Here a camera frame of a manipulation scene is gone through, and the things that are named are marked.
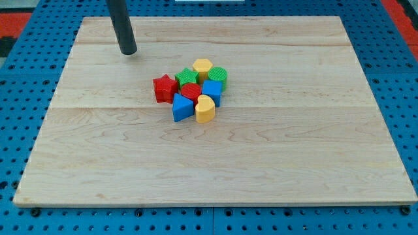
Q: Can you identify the green cylinder block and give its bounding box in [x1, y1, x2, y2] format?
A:
[208, 67, 228, 91]

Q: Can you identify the yellow heart block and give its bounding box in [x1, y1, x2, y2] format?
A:
[195, 95, 216, 123]

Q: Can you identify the green star block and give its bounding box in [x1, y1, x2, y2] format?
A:
[175, 68, 199, 89]

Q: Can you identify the light wooden board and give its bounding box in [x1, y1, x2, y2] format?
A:
[13, 16, 417, 208]

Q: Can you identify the blue cube block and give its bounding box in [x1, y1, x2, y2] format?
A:
[202, 80, 223, 108]

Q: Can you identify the blue triangle block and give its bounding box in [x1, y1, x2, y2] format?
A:
[172, 93, 195, 122]

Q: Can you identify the red star block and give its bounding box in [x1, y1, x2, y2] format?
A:
[153, 74, 178, 104]

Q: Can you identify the red cylinder block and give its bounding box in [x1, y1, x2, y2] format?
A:
[180, 83, 202, 105]

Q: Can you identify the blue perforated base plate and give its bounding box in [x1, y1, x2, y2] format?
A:
[1, 0, 417, 234]

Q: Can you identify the black cylindrical robot arm rod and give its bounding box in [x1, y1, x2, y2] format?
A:
[106, 0, 137, 55]

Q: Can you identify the yellow hexagon block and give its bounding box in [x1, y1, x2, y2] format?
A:
[192, 58, 213, 84]

